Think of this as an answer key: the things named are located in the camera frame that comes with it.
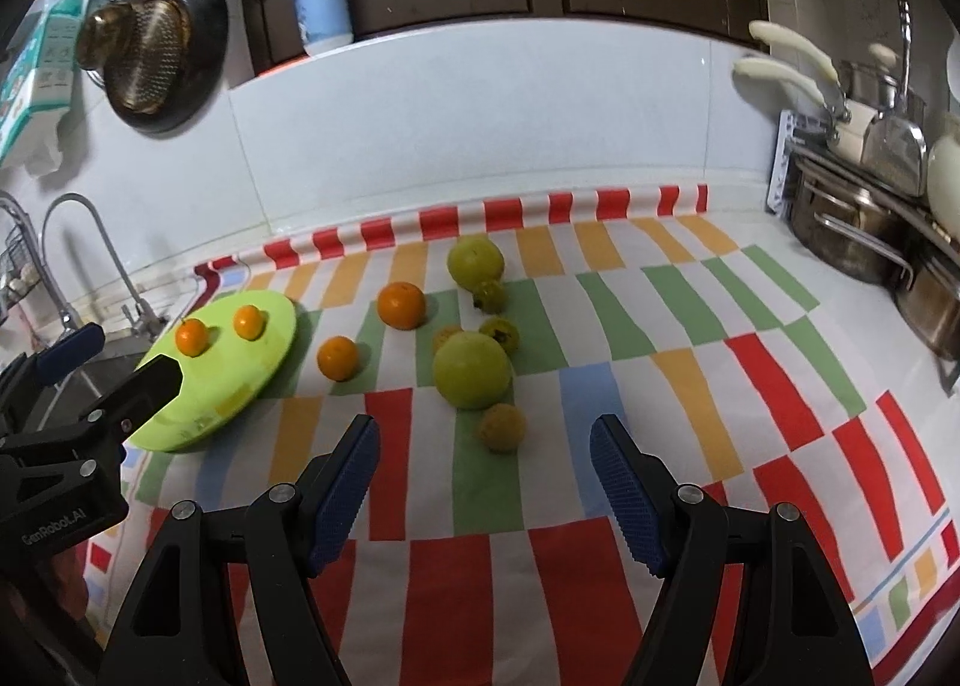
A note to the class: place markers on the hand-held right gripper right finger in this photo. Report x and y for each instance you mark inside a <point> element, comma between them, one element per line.
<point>626,498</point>

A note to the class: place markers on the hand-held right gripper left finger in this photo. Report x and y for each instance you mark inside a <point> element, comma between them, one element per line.
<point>341,506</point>

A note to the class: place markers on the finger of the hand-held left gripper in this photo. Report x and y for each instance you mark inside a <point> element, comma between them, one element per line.
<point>71,350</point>
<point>154,386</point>

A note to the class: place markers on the small orange with stem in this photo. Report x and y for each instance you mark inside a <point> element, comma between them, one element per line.
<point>191,339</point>

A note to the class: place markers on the green plate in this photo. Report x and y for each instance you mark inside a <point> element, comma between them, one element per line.
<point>247,371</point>

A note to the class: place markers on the round brown fruit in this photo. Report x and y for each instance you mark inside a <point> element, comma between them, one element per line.
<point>502,426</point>

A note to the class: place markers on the medium orange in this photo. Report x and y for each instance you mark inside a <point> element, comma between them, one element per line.
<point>337,358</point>

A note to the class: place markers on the large green guava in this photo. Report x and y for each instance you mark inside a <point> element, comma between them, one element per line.
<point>472,369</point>
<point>475,260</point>

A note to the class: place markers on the small yellowish brown fruit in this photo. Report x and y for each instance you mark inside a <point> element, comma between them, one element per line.
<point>446,337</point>

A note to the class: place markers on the large orange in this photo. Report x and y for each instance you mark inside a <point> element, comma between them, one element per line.
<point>401,305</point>

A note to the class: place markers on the small dark green persimmon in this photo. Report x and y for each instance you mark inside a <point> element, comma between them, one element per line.
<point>489,294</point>

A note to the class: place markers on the steel sink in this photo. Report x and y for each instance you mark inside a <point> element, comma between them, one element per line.
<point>97,364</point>

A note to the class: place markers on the gooseneck steel faucet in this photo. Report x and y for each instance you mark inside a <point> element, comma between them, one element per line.
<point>105,244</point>

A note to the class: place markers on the striped colourful tablecloth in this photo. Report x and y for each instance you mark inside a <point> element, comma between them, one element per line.
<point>675,326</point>

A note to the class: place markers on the white plastic bag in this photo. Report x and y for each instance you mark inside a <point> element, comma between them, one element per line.
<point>30,146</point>

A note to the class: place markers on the teal and white box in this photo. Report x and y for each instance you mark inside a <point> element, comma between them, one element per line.
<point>45,64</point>

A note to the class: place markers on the perforated golden strainer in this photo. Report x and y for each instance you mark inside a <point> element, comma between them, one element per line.
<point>150,56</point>

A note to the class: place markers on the brass ladle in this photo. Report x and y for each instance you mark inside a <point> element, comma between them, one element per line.
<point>105,38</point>

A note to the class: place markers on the black frying pan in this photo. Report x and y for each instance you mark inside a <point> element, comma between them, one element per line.
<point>206,34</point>

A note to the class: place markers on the large steel pot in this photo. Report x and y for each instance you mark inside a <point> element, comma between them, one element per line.
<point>840,221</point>

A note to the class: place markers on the white and blue rack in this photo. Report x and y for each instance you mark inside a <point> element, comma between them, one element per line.
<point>784,161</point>

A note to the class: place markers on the cream pot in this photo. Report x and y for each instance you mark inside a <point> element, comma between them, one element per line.
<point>851,131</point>

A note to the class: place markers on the steel turner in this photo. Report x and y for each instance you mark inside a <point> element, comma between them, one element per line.
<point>896,154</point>

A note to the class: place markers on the white jar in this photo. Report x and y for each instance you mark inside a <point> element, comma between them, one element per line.
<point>946,184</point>

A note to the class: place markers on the steel pot with lid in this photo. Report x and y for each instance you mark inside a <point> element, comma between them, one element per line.
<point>870,82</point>

